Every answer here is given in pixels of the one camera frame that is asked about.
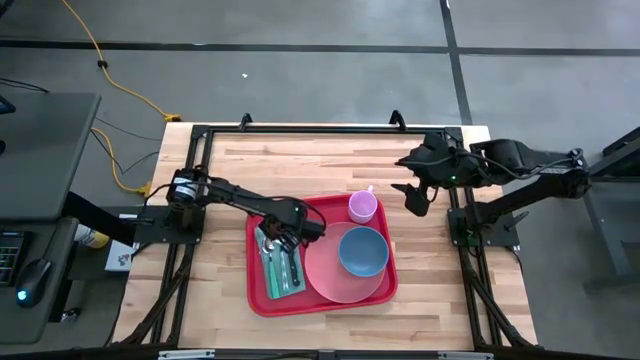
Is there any black computer mouse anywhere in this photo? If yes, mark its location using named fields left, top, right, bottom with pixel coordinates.
left=14, top=257, right=53, bottom=309

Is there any grey desk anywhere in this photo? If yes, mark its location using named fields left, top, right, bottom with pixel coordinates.
left=0, top=91, right=102, bottom=346

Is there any black aluminium table frame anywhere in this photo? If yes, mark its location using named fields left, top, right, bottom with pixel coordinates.
left=112, top=110, right=539, bottom=351

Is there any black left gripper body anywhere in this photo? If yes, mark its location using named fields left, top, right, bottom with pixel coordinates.
left=259, top=199, right=326, bottom=246

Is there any silver mounting bracket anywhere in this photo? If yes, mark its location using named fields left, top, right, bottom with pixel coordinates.
left=157, top=349, right=216, bottom=360
left=438, top=351, right=495, bottom=360

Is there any black keyboard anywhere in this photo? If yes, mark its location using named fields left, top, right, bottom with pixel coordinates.
left=0, top=229, right=26, bottom=289

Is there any silver metal knife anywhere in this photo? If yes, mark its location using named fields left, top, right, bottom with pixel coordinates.
left=279, top=249, right=290, bottom=293

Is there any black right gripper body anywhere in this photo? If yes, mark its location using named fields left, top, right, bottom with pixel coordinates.
left=409, top=132, right=484, bottom=189

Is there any yellow extension cable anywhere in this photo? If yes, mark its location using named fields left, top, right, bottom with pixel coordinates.
left=91, top=127, right=153, bottom=197
left=60, top=0, right=182, bottom=124

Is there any dark grey side table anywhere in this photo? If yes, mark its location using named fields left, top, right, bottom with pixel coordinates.
left=582, top=125, right=640, bottom=291

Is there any blue bowl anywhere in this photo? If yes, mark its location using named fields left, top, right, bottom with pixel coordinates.
left=338, top=225, right=391, bottom=278

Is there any red plastic tray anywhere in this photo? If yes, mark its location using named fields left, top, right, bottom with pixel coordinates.
left=244, top=193, right=400, bottom=318

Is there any teal cloth napkin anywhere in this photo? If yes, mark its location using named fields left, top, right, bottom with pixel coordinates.
left=253, top=225, right=307, bottom=300

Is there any white printed box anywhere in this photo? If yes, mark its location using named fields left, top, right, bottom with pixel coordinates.
left=103, top=239, right=134, bottom=273

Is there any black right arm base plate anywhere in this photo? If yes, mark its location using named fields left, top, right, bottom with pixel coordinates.
left=447, top=207, right=522, bottom=250

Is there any yellow and white bottle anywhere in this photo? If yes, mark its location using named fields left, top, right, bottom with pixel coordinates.
left=73, top=223, right=111, bottom=250

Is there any coral pink plate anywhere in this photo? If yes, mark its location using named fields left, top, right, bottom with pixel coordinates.
left=303, top=221, right=389, bottom=305

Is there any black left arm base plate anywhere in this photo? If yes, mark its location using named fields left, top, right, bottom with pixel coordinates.
left=132, top=204, right=206, bottom=246

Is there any lilac ribbed mug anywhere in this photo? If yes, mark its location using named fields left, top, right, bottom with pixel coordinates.
left=347, top=184, right=379, bottom=225

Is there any spoon with teal handle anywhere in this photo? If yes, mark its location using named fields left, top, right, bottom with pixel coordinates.
left=263, top=237, right=281, bottom=297

